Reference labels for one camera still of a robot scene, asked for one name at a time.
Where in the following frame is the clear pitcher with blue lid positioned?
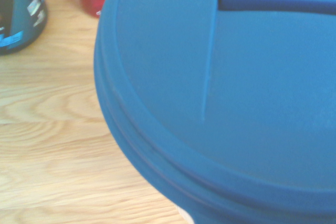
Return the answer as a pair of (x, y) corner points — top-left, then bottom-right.
(93, 0), (336, 224)

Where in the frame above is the dark protein powder tub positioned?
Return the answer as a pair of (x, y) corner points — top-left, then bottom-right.
(0, 0), (49, 57)

